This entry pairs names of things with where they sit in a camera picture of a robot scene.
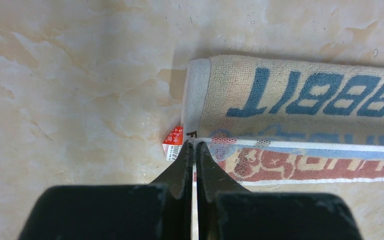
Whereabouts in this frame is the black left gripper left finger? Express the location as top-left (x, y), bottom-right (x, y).
top-left (19, 142), bottom-right (193, 240)

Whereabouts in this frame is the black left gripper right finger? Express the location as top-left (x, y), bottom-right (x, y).
top-left (195, 142), bottom-right (362, 240)

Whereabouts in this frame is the grey orange printed cloth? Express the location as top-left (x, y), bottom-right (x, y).
top-left (162, 55), bottom-right (384, 185)

